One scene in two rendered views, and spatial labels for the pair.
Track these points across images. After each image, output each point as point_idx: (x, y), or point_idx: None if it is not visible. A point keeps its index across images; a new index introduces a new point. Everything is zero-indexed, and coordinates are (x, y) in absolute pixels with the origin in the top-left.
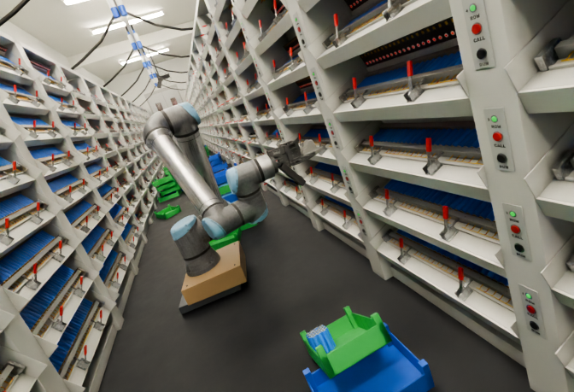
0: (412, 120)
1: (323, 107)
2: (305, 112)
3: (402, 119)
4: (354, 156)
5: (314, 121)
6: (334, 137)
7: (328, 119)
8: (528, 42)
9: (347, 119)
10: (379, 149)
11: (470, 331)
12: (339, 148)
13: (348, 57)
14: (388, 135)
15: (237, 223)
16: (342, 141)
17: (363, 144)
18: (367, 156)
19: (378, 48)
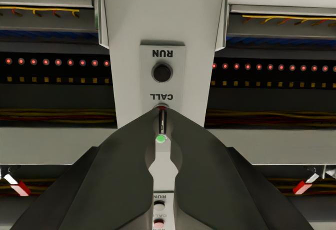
0: (11, 45)
1: (171, 179)
2: (335, 168)
3: (38, 49)
4: None
5: (305, 137)
6: (158, 96)
7: (161, 150)
8: None
9: (58, 138)
10: (2, 9)
11: None
12: (143, 50)
13: (8, 228)
14: (32, 33)
15: None
16: (112, 76)
17: (88, 26)
18: None
19: (67, 164)
